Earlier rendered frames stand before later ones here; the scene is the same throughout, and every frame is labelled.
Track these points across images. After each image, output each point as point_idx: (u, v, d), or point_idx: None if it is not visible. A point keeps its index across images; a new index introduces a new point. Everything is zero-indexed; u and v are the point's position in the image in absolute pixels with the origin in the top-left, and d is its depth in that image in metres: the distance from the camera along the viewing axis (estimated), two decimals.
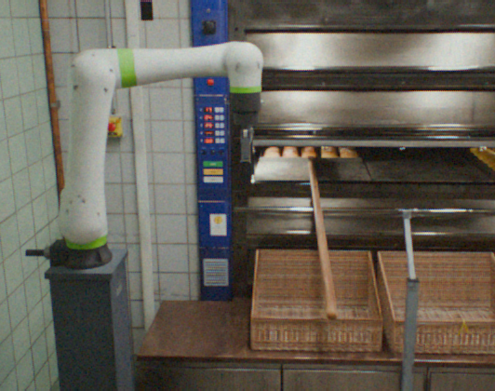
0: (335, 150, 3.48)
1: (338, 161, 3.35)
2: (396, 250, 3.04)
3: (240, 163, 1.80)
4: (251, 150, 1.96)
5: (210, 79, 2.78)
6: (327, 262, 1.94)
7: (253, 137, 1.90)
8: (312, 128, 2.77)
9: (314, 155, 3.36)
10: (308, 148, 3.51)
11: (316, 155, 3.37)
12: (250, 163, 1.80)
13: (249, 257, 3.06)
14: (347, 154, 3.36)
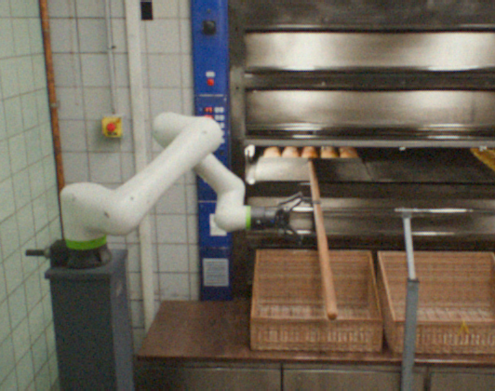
0: None
1: (338, 161, 3.35)
2: (396, 250, 3.04)
3: None
4: (301, 198, 2.36)
5: (210, 79, 2.78)
6: (327, 262, 1.94)
7: (287, 210, 2.37)
8: (312, 128, 2.77)
9: (314, 155, 3.36)
10: (308, 148, 3.51)
11: (316, 155, 3.37)
12: (301, 238, 2.40)
13: (249, 257, 3.06)
14: (347, 154, 3.36)
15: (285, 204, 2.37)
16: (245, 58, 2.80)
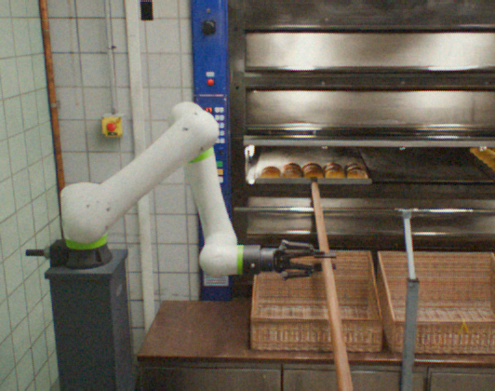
0: (341, 169, 3.05)
1: (345, 182, 2.93)
2: (396, 250, 3.04)
3: (313, 267, 1.99)
4: (313, 251, 1.95)
5: (210, 79, 2.78)
6: (340, 330, 1.51)
7: (291, 256, 1.95)
8: (312, 128, 2.77)
9: (318, 175, 2.94)
10: (310, 167, 3.09)
11: (320, 176, 2.94)
12: (314, 270, 1.96)
13: None
14: (355, 174, 2.93)
15: (288, 248, 1.94)
16: (245, 58, 2.80)
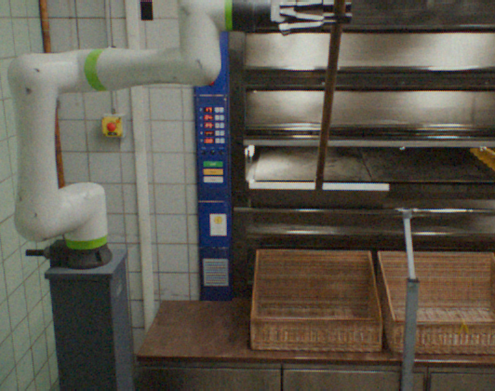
0: None
1: (356, 188, 2.43)
2: (396, 250, 3.04)
3: (322, 27, 1.55)
4: (322, 0, 1.55)
5: None
6: None
7: (294, 1, 1.54)
8: (312, 128, 2.77)
9: None
10: None
11: None
12: (323, 18, 1.52)
13: (249, 257, 3.06)
14: None
15: None
16: (245, 58, 2.80)
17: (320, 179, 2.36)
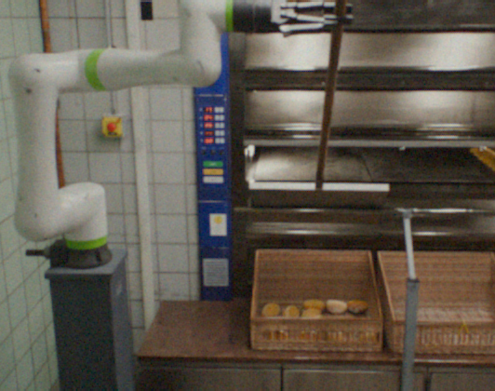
0: (343, 308, 2.89)
1: (356, 189, 2.44)
2: (396, 250, 3.04)
3: (323, 28, 1.55)
4: (323, 2, 1.55)
5: None
6: None
7: (295, 3, 1.54)
8: (312, 128, 2.77)
9: (316, 316, 2.79)
10: (306, 337, 2.63)
11: None
12: (324, 19, 1.52)
13: (249, 257, 3.06)
14: None
15: None
16: (245, 58, 2.80)
17: (320, 179, 2.36)
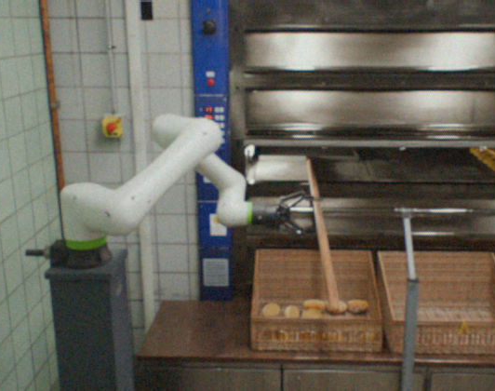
0: (343, 308, 2.89)
1: (336, 160, 3.38)
2: (396, 250, 3.04)
3: None
4: (303, 195, 2.39)
5: (210, 79, 2.78)
6: (328, 259, 1.96)
7: (288, 207, 2.39)
8: (312, 128, 2.77)
9: (316, 316, 2.79)
10: (306, 337, 2.63)
11: None
12: (304, 233, 2.42)
13: (249, 257, 3.06)
14: None
15: (287, 200, 2.39)
16: (245, 58, 2.80)
17: None
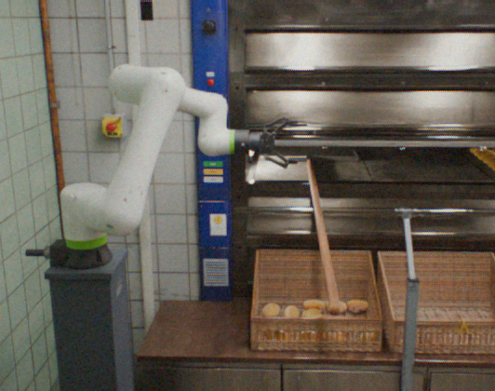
0: (343, 308, 2.89)
1: (336, 160, 3.38)
2: (396, 250, 3.04)
3: None
4: (287, 120, 2.29)
5: (210, 79, 2.78)
6: (328, 259, 1.96)
7: (273, 133, 2.30)
8: (312, 128, 2.77)
9: (316, 316, 2.79)
10: (306, 337, 2.63)
11: None
12: (287, 163, 2.33)
13: (249, 257, 3.06)
14: None
15: (270, 127, 2.30)
16: (245, 58, 2.80)
17: None
